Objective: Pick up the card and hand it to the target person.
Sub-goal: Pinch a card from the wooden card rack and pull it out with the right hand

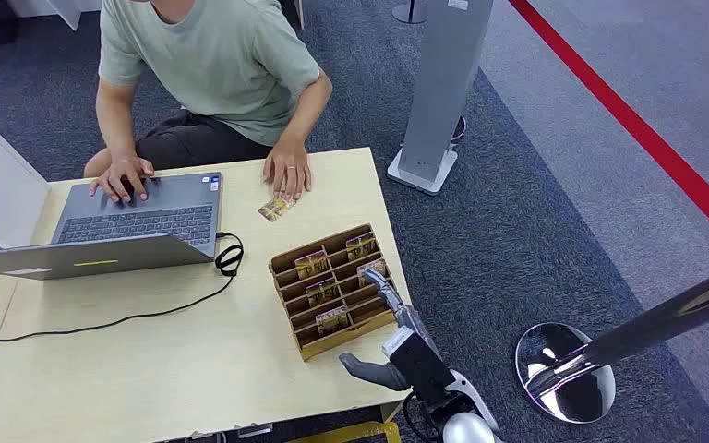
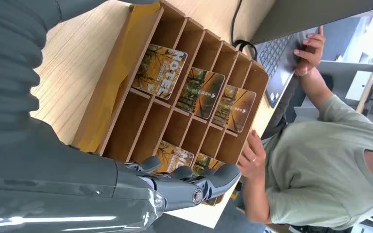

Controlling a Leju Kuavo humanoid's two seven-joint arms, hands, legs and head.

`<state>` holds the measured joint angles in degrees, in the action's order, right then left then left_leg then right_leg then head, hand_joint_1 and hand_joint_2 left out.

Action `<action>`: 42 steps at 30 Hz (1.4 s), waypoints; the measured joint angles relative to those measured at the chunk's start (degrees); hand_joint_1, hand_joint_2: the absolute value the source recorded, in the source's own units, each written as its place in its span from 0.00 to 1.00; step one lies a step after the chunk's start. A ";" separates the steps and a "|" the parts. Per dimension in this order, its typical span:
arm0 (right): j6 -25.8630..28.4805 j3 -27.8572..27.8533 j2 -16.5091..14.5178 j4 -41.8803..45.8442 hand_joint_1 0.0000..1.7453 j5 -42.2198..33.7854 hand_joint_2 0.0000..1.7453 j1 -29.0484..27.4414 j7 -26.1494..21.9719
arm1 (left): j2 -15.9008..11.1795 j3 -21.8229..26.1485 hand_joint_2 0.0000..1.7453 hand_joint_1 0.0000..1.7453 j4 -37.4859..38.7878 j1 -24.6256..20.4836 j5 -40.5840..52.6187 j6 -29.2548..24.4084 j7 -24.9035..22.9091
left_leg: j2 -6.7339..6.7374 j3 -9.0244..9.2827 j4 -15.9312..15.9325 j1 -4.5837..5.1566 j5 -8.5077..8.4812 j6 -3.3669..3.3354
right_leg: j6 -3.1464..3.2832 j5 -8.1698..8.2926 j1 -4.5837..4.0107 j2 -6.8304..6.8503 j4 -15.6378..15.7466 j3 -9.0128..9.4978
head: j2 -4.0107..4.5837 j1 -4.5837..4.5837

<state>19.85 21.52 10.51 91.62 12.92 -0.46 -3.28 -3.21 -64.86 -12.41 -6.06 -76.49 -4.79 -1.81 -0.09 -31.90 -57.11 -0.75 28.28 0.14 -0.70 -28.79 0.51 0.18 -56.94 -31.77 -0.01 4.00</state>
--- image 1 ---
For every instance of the person's left hand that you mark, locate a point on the person's left hand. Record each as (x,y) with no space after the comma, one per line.
(288,168)

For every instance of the black round floor base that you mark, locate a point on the black round floor base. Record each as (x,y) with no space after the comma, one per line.
(460,129)

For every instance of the chrome stanchion post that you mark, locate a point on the chrome stanchion post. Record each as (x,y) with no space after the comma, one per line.
(666,318)

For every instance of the person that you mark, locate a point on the person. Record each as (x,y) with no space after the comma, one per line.
(220,61)

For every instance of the brown wooden card holder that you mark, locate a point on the brown wooden card holder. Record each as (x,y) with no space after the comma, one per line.
(342,339)

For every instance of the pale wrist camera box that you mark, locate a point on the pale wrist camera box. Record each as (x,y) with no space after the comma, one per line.
(397,341)

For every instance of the white furniture panel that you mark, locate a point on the white furniture panel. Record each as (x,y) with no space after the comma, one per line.
(67,9)

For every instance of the white partition panel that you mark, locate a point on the white partition panel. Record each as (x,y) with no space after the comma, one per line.
(0,183)

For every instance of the grey kiosk pillar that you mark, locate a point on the grey kiosk pillar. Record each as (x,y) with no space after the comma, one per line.
(440,92)

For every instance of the yellow metal frame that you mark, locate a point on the yellow metal frame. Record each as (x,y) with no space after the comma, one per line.
(360,433)

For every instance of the metal table bracket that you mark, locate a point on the metal table bracket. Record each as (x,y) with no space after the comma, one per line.
(255,430)

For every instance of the person's left forearm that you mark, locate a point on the person's left forearm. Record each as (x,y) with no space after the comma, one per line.
(305,110)

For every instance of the person's right forearm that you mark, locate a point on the person's right forearm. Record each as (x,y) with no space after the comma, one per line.
(115,122)

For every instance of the grey round stanchion base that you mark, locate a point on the grey round stanchion base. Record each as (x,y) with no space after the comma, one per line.
(408,13)

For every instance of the grey open laptop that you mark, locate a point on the grey open laptop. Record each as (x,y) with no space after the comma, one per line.
(146,208)

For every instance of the person's right hand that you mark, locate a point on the person's right hand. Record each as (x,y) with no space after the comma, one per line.
(123,177)

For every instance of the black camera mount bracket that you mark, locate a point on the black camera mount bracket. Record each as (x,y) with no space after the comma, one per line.
(425,370)

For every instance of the printed gold card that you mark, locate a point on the printed gold card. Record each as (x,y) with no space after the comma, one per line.
(360,246)
(332,320)
(322,291)
(369,267)
(276,208)
(312,264)

